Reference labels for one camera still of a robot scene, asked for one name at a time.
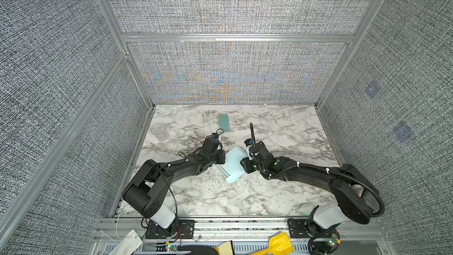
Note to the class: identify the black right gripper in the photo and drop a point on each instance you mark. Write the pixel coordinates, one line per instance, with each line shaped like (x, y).
(245, 166)

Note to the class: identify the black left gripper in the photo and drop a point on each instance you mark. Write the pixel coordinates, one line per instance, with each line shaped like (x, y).
(222, 154)

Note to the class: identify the light blue paper box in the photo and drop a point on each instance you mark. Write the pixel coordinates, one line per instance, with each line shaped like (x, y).
(232, 167)

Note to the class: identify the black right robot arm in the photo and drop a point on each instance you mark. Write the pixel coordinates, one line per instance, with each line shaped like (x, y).
(356, 199)

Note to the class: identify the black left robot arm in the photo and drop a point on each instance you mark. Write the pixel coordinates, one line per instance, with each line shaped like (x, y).
(148, 188)

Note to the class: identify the clear plastic cup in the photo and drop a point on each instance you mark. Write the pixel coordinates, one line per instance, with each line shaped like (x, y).
(159, 131)

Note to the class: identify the yellow plastic scoop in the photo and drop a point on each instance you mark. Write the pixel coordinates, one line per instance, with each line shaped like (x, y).
(279, 244)

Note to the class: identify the white cloth strip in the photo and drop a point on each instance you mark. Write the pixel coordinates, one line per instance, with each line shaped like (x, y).
(128, 245)

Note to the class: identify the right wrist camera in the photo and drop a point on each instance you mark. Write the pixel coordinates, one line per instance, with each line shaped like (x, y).
(247, 142)

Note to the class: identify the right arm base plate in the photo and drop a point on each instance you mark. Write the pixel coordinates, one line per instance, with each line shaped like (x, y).
(303, 228)

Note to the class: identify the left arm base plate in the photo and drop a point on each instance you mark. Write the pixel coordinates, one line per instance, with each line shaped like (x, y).
(181, 229)

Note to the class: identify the aluminium front rail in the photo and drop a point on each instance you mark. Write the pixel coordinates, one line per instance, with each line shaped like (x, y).
(209, 229)

